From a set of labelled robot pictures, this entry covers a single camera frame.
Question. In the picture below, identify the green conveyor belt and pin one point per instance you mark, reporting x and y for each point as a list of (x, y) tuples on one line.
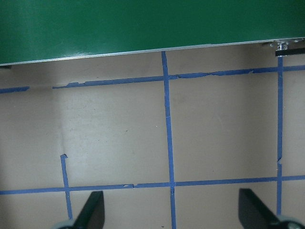
[(143, 23)]

